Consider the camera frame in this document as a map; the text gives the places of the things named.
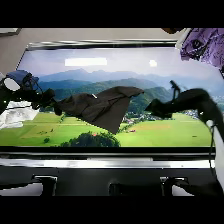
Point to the purple patterned garment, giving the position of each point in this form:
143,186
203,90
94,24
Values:
205,45

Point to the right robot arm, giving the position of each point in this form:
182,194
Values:
200,101

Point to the silver frame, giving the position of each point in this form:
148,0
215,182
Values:
100,163

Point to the dark brown garment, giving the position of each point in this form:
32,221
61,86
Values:
103,106

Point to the white garment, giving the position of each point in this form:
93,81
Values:
16,115

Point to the blue garment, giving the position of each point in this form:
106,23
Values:
18,76

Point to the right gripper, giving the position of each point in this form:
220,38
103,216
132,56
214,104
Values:
156,107

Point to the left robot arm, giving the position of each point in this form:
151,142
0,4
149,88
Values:
20,93

